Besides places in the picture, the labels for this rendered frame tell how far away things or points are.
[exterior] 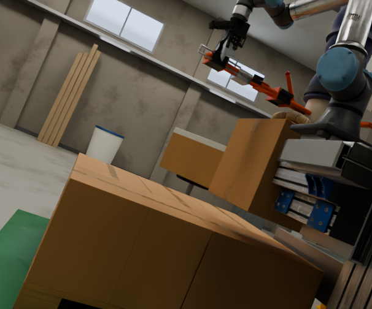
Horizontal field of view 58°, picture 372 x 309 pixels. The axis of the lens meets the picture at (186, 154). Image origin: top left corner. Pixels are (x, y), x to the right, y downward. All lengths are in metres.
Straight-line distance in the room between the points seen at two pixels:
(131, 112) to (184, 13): 2.47
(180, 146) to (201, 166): 0.28
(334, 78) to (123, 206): 0.84
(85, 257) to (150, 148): 6.16
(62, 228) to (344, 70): 1.06
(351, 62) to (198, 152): 2.08
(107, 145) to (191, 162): 3.81
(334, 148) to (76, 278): 0.99
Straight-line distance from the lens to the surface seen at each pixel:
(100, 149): 6.67
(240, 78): 1.47
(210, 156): 2.96
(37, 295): 1.40
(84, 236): 1.31
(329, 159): 0.87
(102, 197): 1.27
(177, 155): 3.08
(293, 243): 2.04
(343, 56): 1.13
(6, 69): 7.81
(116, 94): 7.41
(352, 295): 1.16
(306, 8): 1.53
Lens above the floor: 0.76
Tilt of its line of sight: 1 degrees up
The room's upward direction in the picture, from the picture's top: 23 degrees clockwise
